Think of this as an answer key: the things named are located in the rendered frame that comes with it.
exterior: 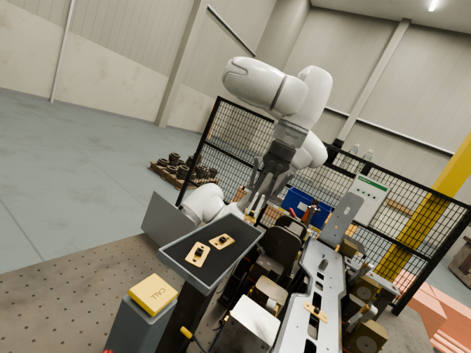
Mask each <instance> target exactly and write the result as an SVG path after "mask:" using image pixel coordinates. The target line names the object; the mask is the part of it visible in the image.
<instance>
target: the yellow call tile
mask: <svg viewBox="0 0 471 353"><path fill-rule="evenodd" d="M177 294H178V293H177V291H175V290H174V289H173V288H172V287H171V286H170V285H169V284H167V283H166V282H165V281H163V280H162V279H161V278H160V277H159V276H158V275H157V274H155V273H154V274H152V275H151V276H150V277H148V278H146V279H145V280H143V281H142V282H140V283H139V284H137V285H135V286H134V287H132V288H131V289H130V290H129V292H128V295H129V296H130V297H131V298H132V299H133V300H135V301H136V302H137V303H138V304H139V305H140V306H141V307H143V308H144V309H145V310H146V311H147V312H148V313H149V314H150V315H151V316H152V317H153V316H155V315H156V314H157V313H158V312H160V311H161V310H162V309H163V308H164V307H165V306H166V305H167V304H168V303H170V302H171V301H172V300H173V299H174V298H176V296H177Z"/></svg>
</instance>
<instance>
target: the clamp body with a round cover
mask: <svg viewBox="0 0 471 353"><path fill-rule="evenodd" d="M287 295H288V292H287V291H286V290H284V289H283V288H282V287H280V286H278V285H277V284H276V283H275V282H273V281H271V280H270V279H269V278H267V277H265V276H264V275H262V276H261V277H260V278H259V280H258V282H257V283H256V285H255V286H252V288H251V289H250V290H249V292H248V294H247V297H248V298H250V299H251V300H253V301H254V302H255V303H256V304H257V305H259V306H260V307H262V308H263V309H265V307H266V304H267V301H268V299H269V297H271V298H273V299H275V300H277V305H278V306H279V307H278V311H277V314H276V317H277V316H278V314H279V313H280V311H281V309H282V307H283V306H284V304H285V301H286V299H287ZM276 317H275V318H276Z"/></svg>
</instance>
